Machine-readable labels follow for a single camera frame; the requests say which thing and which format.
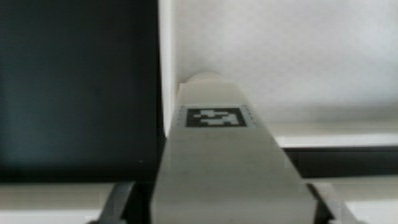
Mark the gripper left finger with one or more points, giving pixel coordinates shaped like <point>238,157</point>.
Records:
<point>126,205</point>

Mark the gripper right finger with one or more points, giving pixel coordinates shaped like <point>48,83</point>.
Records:
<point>332,212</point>

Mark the white desk top tray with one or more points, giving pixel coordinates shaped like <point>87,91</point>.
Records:
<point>307,53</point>

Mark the white front fence wall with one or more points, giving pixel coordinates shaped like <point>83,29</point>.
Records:
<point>67,203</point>

